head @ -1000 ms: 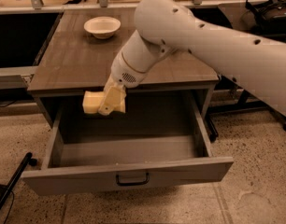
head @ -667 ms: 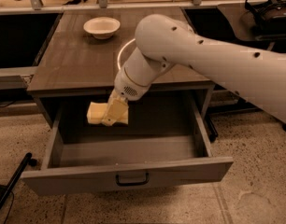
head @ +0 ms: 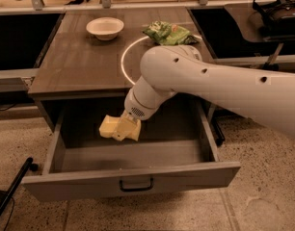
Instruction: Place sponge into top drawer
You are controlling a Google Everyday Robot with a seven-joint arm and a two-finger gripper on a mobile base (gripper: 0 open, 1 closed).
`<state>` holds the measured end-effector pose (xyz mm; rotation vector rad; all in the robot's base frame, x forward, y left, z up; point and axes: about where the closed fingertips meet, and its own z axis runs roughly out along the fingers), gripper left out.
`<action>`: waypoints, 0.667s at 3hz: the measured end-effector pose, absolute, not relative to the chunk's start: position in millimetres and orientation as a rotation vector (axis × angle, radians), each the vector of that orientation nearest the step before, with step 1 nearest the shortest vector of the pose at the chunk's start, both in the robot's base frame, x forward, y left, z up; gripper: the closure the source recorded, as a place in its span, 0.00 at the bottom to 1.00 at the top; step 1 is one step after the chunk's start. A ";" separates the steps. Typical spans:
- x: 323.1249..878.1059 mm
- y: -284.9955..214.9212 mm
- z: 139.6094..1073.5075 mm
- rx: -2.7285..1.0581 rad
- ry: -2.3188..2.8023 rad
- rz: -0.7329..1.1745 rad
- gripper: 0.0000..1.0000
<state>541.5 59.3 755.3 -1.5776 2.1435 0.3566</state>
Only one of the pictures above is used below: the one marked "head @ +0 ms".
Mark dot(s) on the green chip bag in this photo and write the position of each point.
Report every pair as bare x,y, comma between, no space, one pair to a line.
169,34

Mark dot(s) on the yellow sponge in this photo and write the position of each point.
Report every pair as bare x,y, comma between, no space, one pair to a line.
108,125

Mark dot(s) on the black headset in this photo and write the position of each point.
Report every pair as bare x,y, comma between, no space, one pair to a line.
278,16

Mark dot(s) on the white bowl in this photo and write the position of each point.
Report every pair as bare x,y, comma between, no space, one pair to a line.
105,28

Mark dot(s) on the black stand leg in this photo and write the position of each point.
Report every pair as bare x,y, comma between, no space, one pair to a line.
6,196

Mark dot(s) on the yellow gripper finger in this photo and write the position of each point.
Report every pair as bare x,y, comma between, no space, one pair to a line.
125,128

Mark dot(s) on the black drawer handle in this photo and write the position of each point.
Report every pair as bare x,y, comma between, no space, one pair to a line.
134,187

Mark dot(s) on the grey drawer cabinet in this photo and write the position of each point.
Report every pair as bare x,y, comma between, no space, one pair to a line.
78,65

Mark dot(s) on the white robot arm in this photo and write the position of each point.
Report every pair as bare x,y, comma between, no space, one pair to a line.
266,97

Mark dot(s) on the open grey top drawer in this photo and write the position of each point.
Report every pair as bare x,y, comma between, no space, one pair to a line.
176,148

